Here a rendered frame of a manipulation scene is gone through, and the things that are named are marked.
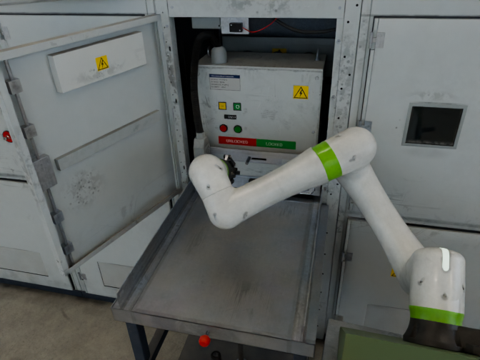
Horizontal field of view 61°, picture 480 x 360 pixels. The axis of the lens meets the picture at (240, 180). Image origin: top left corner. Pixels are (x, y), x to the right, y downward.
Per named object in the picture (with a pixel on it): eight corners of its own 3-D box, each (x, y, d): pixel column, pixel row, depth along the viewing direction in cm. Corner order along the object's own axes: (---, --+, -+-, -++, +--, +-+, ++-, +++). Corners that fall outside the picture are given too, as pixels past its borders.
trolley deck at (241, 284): (313, 358, 114) (315, 343, 111) (114, 320, 127) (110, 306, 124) (327, 216, 170) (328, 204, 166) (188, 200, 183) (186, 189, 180)
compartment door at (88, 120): (53, 269, 140) (-27, 52, 102) (173, 185, 185) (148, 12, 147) (66, 277, 137) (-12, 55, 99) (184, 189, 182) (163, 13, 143)
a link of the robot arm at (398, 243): (445, 287, 127) (354, 148, 145) (464, 285, 112) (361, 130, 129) (408, 306, 127) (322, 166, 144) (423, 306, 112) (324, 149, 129)
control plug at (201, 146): (206, 179, 166) (203, 141, 157) (196, 178, 168) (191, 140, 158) (212, 170, 173) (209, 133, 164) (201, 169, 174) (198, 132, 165)
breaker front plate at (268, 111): (313, 186, 168) (321, 71, 143) (202, 175, 178) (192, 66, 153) (313, 184, 169) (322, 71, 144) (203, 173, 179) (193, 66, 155)
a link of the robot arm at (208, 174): (208, 146, 116) (176, 163, 118) (228, 185, 115) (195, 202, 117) (222, 148, 130) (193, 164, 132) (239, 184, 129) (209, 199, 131)
